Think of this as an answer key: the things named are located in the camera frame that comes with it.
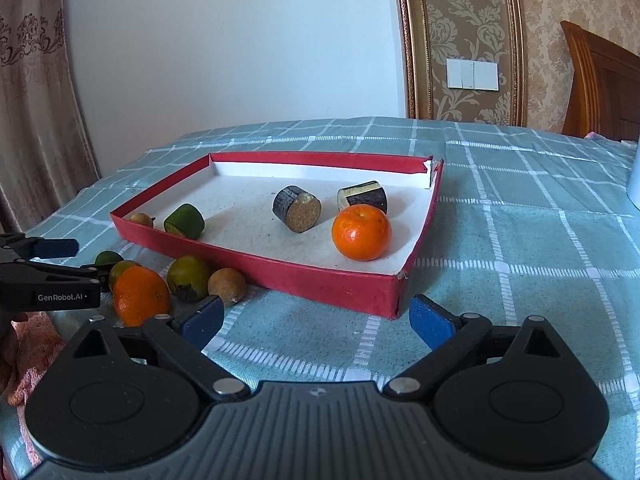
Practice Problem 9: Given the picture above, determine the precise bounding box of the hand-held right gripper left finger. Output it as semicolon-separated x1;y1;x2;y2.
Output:
55;295;252;402

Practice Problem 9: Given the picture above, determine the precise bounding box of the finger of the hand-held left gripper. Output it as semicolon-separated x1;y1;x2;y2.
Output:
0;233;80;262
0;261;115;285

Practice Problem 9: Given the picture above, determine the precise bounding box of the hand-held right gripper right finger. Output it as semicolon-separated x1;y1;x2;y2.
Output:
382;294;588;401

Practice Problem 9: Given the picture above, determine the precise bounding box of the brown kiwi fruit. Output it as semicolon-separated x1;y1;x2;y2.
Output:
207;268;247;307

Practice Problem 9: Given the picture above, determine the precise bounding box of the green persimmon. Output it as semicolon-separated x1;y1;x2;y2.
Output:
166;255;215;302
108;260;143;293

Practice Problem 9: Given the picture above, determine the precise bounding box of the orange mandarin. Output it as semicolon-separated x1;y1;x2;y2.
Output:
113;266;172;327
331;204;392;262

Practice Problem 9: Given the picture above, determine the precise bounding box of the red cardboard box lid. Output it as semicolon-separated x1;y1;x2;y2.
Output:
110;151;444;319

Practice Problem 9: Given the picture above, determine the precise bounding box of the cut green fruit half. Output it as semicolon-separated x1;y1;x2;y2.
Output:
163;203;206;240

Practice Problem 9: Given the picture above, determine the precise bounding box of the green checked bed sheet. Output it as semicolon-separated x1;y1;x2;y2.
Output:
0;117;640;480

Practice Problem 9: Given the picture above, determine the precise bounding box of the beige patterned curtain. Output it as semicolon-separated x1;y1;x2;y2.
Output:
0;0;101;233

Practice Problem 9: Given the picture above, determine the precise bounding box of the white electric kettle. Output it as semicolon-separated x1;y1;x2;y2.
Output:
627;140;640;211

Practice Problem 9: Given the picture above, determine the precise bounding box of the wooden headboard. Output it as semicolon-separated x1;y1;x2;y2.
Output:
560;20;640;142

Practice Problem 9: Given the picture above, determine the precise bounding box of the white wall light switch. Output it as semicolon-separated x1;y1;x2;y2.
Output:
446;58;500;92

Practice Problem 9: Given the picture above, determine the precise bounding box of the gold wall moulding frame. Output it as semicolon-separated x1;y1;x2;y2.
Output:
391;0;527;127

